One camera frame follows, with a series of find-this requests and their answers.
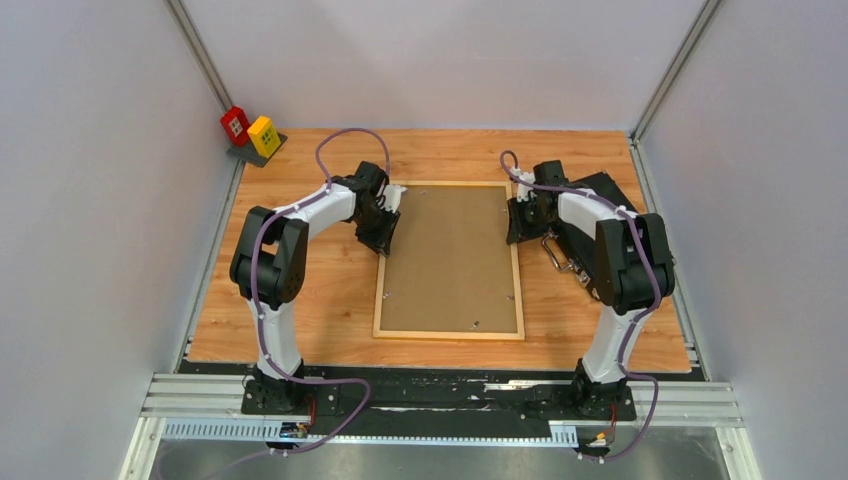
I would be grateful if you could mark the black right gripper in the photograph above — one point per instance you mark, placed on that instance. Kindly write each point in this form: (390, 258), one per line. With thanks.
(519, 231)

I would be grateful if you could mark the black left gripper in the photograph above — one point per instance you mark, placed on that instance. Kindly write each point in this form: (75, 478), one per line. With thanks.
(386, 244)

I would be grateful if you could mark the light wooden picture frame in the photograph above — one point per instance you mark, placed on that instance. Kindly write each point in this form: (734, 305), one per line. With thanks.
(444, 336)

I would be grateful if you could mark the brown cardboard backing sheet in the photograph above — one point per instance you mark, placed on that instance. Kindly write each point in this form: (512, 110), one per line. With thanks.
(449, 258)

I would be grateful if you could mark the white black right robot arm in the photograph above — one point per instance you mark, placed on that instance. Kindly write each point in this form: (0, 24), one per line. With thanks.
(601, 374)

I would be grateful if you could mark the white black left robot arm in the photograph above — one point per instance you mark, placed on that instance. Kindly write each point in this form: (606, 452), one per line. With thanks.
(269, 268)

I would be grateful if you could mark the yellow toy house block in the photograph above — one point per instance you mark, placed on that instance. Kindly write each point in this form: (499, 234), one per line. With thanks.
(264, 137)

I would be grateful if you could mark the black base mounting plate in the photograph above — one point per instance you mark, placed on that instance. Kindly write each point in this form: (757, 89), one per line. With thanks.
(434, 402)

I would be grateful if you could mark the red toy house block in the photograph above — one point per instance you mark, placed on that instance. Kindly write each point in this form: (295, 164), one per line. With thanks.
(235, 124)

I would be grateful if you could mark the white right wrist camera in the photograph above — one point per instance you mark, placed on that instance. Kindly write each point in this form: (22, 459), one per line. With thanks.
(524, 192)

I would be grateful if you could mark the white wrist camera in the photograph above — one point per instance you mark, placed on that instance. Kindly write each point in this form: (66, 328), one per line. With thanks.
(524, 192)
(391, 197)

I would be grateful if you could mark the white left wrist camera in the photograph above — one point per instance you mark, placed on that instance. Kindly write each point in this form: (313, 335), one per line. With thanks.
(391, 197)

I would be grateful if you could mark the black ribbed frame backing board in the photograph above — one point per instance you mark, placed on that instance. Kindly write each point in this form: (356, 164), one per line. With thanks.
(607, 244)

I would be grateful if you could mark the grey toy base plate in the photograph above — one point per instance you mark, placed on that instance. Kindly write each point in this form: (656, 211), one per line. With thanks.
(247, 153)

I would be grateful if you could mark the aluminium rail right table edge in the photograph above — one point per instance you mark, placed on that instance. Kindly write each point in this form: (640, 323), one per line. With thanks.
(679, 297)

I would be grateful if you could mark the aluminium front rail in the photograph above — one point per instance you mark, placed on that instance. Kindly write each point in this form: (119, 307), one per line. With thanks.
(209, 421)

